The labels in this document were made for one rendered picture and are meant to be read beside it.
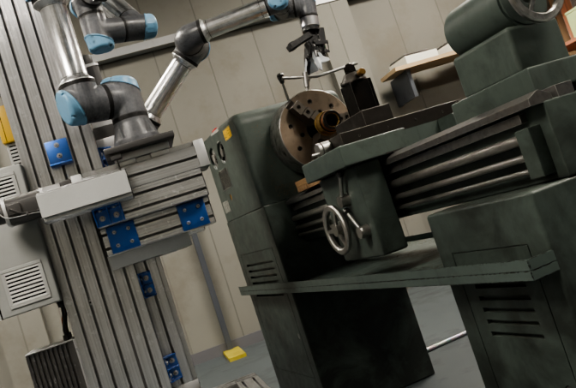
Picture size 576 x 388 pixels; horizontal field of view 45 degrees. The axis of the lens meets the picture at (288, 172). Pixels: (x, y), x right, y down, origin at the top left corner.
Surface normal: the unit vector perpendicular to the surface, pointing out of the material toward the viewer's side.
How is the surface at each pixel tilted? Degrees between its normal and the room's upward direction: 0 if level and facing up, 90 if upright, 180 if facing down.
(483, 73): 90
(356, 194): 90
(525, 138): 90
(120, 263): 90
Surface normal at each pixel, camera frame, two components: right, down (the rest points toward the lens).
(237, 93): 0.19, -0.14
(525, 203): -0.89, 0.27
